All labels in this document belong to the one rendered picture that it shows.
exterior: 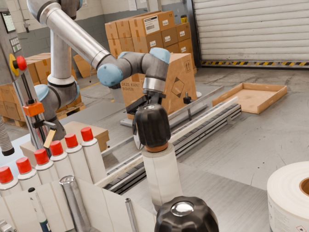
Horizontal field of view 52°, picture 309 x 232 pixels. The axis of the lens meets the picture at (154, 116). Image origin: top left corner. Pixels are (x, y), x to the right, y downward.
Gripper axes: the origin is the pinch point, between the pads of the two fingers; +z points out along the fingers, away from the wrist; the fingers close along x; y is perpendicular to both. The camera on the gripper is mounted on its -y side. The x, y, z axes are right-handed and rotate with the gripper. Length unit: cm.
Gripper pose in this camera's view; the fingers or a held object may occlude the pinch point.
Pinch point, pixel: (138, 145)
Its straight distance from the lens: 116.3
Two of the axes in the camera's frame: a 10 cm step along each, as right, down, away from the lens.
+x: 6.9, 1.4, 7.1
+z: -1.9, 9.8, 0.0
